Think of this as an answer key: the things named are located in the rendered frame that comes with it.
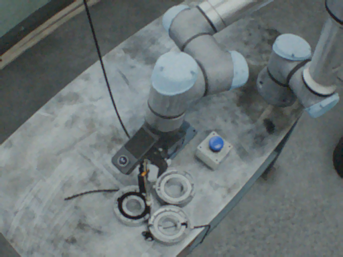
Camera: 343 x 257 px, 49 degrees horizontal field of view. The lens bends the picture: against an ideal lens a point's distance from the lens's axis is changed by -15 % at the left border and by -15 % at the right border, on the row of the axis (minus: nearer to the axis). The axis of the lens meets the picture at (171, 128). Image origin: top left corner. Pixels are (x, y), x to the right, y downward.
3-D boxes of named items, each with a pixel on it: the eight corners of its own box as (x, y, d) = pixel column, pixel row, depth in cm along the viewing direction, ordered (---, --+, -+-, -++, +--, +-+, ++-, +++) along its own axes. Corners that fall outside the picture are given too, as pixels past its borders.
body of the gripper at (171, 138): (183, 149, 98) (194, 116, 88) (156, 172, 93) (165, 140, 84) (157, 128, 100) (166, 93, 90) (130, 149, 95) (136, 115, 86)
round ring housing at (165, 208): (147, 244, 105) (147, 241, 102) (149, 209, 111) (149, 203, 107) (188, 246, 106) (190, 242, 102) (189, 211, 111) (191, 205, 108)
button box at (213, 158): (214, 171, 118) (217, 162, 114) (194, 155, 120) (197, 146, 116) (232, 152, 121) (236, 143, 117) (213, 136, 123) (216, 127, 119)
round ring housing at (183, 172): (195, 175, 117) (197, 168, 113) (193, 211, 111) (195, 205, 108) (156, 172, 116) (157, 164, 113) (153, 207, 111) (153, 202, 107)
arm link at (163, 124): (168, 126, 80) (136, 100, 83) (164, 141, 84) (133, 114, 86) (195, 106, 84) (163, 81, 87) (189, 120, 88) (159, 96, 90)
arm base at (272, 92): (270, 63, 140) (277, 45, 131) (304, 89, 135) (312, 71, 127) (247, 87, 133) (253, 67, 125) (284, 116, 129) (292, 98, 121)
